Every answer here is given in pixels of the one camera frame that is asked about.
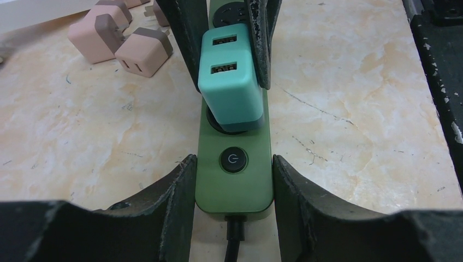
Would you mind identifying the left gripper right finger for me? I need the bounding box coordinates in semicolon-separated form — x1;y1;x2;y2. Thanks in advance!
272;155;462;261

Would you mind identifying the pink plug green strip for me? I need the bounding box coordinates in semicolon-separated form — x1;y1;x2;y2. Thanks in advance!
84;1;133;29
115;27;173;78
68;14;125;64

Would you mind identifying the white usb power strip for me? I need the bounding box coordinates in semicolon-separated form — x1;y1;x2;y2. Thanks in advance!
1;0;97;34

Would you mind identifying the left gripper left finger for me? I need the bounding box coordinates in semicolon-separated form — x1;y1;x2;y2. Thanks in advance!
1;154;197;261

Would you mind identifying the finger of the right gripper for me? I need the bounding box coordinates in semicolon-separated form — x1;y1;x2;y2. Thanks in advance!
245;0;282;90
156;0;209;91

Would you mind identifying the teal plug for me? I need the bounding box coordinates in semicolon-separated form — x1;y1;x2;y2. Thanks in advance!
198;23;265;132

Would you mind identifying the black coiled cable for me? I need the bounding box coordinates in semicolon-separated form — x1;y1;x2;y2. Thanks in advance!
223;215;247;262

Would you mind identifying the green long power strip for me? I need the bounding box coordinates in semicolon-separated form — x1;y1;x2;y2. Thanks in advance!
195;1;273;219

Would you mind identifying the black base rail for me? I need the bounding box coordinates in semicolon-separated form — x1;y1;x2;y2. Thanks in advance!
402;0;462;184

